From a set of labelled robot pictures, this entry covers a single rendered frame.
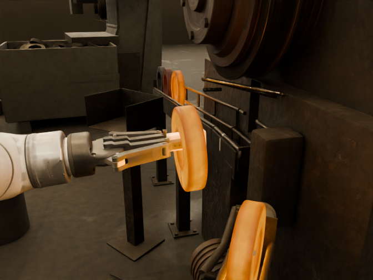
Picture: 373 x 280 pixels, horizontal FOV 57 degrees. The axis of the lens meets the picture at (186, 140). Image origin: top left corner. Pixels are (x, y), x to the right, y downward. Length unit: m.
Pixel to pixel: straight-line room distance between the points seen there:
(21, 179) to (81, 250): 1.21
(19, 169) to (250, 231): 0.35
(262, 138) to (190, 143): 0.27
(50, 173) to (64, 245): 1.26
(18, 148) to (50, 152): 0.05
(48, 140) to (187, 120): 0.22
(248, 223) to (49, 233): 1.52
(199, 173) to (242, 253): 0.15
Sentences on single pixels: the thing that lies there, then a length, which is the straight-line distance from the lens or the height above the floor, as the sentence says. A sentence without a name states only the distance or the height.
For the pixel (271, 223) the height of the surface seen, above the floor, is 0.71.
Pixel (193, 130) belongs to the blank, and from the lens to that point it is 0.56.
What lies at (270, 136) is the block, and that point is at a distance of 0.78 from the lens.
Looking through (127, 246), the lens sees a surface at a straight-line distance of 1.73.
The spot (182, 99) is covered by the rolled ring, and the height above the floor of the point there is 0.66.
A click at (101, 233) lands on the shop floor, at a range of 1.86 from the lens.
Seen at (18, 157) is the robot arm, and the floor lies 0.86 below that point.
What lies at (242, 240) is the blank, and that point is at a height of 0.76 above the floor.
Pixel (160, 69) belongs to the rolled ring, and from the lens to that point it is 2.01.
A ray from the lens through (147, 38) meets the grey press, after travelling 3.83.
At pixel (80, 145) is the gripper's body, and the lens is 0.58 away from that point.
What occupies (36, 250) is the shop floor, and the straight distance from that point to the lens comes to 1.84.
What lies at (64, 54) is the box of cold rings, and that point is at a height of 0.69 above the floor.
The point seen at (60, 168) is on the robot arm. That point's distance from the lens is 0.58.
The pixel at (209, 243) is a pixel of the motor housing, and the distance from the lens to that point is 0.87.
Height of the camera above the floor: 1.06
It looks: 21 degrees down
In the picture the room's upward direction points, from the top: straight up
